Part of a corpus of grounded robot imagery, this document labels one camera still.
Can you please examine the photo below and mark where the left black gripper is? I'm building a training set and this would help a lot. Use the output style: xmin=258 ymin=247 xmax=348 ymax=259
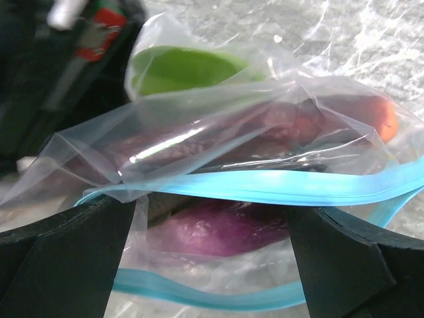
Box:
xmin=1 ymin=1 xmax=146 ymax=175

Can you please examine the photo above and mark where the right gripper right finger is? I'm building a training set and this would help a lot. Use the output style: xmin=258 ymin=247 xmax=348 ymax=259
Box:
xmin=287 ymin=189 xmax=423 ymax=317

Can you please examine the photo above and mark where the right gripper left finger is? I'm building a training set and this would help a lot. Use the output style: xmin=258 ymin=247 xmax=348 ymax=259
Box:
xmin=1 ymin=197 xmax=136 ymax=318

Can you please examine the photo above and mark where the green fake apple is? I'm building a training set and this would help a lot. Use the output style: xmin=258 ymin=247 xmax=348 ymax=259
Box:
xmin=126 ymin=46 xmax=265 ymax=101

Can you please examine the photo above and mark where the clear zip top bag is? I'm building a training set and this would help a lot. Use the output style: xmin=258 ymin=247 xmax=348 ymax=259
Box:
xmin=1 ymin=13 xmax=423 ymax=305

